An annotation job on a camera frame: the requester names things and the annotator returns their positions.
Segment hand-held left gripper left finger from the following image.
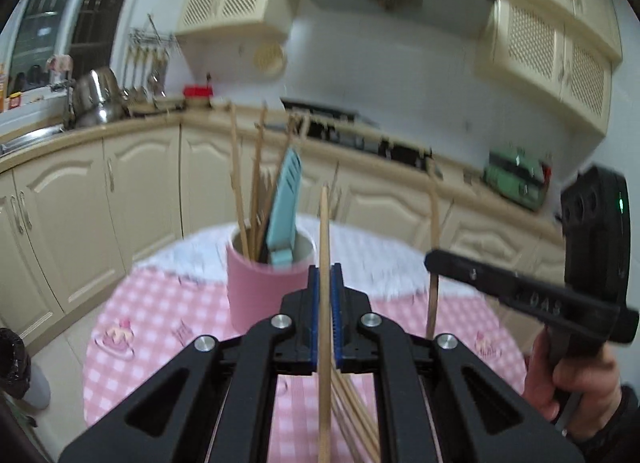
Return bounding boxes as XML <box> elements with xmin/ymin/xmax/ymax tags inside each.
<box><xmin>59</xmin><ymin>265</ymin><xmax>321</xmax><ymax>463</ymax></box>

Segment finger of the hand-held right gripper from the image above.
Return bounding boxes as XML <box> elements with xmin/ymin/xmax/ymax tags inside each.
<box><xmin>424</xmin><ymin>249</ymin><xmax>507</xmax><ymax>302</ymax></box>

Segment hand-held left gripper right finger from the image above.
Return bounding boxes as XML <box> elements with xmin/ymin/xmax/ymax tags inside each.
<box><xmin>330</xmin><ymin>263</ymin><xmax>586</xmax><ymax>463</ymax></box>

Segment pink cup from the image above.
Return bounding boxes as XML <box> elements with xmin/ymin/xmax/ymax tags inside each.
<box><xmin>226</xmin><ymin>225</ymin><xmax>317</xmax><ymax>334</ymax></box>

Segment light blue knife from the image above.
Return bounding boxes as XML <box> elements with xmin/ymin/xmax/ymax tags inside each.
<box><xmin>265</xmin><ymin>148</ymin><xmax>303</xmax><ymax>266</ymax></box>

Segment person's right forearm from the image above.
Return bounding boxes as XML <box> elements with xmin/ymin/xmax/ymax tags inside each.
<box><xmin>565</xmin><ymin>385</ymin><xmax>640</xmax><ymax>463</ymax></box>

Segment row of hanging kitchen utensils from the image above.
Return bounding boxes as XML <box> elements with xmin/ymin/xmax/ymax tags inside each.
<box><xmin>127</xmin><ymin>45</ymin><xmax>168</xmax><ymax>96</ymax></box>

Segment person's right hand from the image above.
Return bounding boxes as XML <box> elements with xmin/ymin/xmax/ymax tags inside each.
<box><xmin>522</xmin><ymin>328</ymin><xmax>623</xmax><ymax>439</ymax></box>

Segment white lace cloth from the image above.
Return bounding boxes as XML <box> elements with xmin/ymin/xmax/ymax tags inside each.
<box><xmin>132</xmin><ymin>215</ymin><xmax>481</xmax><ymax>294</ymax></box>

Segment green electric pot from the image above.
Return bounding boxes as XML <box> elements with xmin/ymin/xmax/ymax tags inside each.
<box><xmin>484</xmin><ymin>145</ymin><xmax>553</xmax><ymax>211</ymax></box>

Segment black gas stove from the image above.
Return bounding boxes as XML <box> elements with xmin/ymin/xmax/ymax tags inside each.
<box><xmin>305</xmin><ymin>118</ymin><xmax>443</xmax><ymax>178</ymax></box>

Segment pink checked tablecloth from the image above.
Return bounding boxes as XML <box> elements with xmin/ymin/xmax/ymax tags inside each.
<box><xmin>82</xmin><ymin>215</ymin><xmax>531</xmax><ymax>463</ymax></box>

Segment wide cream lattice door cabinet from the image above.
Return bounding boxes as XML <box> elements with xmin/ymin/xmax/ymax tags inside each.
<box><xmin>475</xmin><ymin>0</ymin><xmax>616</xmax><ymax>136</ymax></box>

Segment cream lower kitchen cabinets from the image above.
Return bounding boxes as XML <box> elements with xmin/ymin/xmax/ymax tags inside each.
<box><xmin>0</xmin><ymin>125</ymin><xmax>568</xmax><ymax>339</ymax></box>

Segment beige kitchen countertop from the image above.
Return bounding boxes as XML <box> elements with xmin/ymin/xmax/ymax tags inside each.
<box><xmin>0</xmin><ymin>103</ymin><xmax>571</xmax><ymax>244</ymax></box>

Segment red container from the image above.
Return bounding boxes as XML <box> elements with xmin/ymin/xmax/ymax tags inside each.
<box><xmin>182</xmin><ymin>84</ymin><xmax>215</xmax><ymax>106</ymax></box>

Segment yellow round steamer plate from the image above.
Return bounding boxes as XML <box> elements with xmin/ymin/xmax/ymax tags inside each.
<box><xmin>252</xmin><ymin>40</ymin><xmax>287</xmax><ymax>74</ymax></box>

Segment steel basin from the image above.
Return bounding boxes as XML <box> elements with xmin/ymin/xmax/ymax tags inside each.
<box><xmin>75</xmin><ymin>103</ymin><xmax>128</xmax><ymax>128</ymax></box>

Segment trash bin with black bag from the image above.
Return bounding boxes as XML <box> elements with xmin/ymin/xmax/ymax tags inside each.
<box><xmin>0</xmin><ymin>327</ymin><xmax>52</xmax><ymax>411</ymax></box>

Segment steel stock pot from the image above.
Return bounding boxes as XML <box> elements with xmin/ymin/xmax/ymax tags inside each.
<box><xmin>72</xmin><ymin>67</ymin><xmax>126</xmax><ymax>116</ymax></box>

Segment steel sink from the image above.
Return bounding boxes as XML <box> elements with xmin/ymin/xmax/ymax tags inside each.
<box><xmin>0</xmin><ymin>125</ymin><xmax>66</xmax><ymax>156</ymax></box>

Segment faucet with pink cloth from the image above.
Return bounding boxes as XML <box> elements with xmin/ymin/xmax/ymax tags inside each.
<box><xmin>47</xmin><ymin>55</ymin><xmax>76</xmax><ymax>128</ymax></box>

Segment window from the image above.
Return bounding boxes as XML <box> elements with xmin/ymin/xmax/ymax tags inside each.
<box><xmin>10</xmin><ymin>0</ymin><xmax>146</xmax><ymax>94</ymax></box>

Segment wall utensil rack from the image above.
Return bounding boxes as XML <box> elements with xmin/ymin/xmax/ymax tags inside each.
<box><xmin>129</xmin><ymin>13</ymin><xmax>181</xmax><ymax>51</ymax></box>

